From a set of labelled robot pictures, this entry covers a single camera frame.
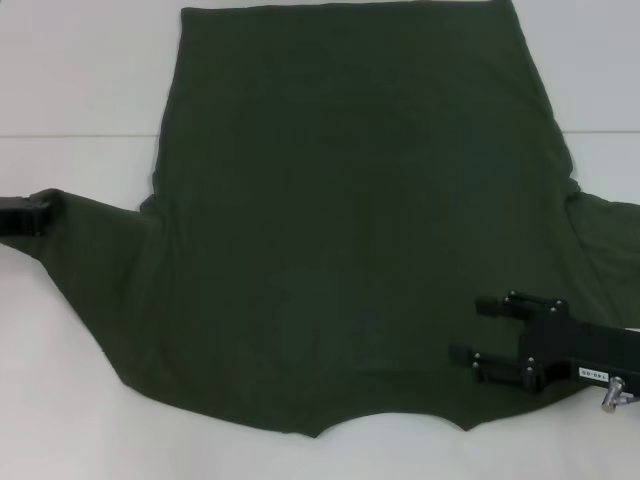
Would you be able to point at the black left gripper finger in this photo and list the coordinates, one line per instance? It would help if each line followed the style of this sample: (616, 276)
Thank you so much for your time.
(20, 205)
(20, 225)

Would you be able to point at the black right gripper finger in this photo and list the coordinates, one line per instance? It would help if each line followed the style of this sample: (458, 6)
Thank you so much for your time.
(500, 307)
(497, 369)

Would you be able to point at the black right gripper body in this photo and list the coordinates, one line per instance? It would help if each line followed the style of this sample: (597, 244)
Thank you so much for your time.
(555, 345)

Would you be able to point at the dark green t-shirt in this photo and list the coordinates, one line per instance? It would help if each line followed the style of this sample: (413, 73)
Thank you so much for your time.
(350, 200)

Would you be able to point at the silver right connector plug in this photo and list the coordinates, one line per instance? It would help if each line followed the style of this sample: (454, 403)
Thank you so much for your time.
(612, 395)

